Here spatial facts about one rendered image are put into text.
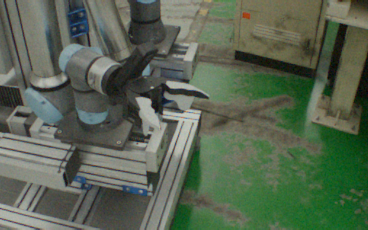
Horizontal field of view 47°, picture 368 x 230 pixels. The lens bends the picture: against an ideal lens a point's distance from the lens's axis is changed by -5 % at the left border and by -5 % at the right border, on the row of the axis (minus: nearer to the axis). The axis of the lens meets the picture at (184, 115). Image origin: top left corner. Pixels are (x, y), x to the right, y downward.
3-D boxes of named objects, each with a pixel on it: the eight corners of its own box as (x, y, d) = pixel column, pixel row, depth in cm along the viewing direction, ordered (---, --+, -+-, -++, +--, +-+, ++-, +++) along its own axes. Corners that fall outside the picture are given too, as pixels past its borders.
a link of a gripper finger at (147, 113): (159, 149, 81) (149, 120, 88) (161, 123, 78) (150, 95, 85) (142, 151, 80) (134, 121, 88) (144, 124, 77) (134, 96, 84)
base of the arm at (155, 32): (122, 44, 167) (120, 21, 160) (134, 25, 178) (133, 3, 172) (160, 48, 164) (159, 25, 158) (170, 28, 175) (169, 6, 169)
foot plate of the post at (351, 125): (318, 95, 259) (320, 90, 257) (361, 106, 251) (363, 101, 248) (310, 122, 240) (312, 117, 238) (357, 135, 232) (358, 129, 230)
